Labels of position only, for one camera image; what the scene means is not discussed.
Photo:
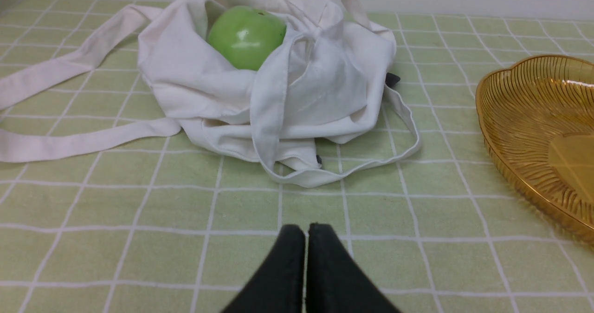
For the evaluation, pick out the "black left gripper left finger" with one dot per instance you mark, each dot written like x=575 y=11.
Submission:
x=277 y=285

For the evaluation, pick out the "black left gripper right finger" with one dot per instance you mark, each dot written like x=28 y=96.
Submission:
x=334 y=282

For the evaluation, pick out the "green apple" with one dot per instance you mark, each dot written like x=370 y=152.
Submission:
x=246 y=36

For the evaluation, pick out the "white cloth bag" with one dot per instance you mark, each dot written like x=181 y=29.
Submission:
x=326 y=80

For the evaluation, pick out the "black bag tag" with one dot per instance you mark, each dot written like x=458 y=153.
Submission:
x=391 y=80

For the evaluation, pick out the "amber plastic fruit plate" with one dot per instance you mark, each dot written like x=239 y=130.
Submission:
x=536 y=118

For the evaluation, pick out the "green checkered tablecloth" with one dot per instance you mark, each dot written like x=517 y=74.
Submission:
x=162 y=226

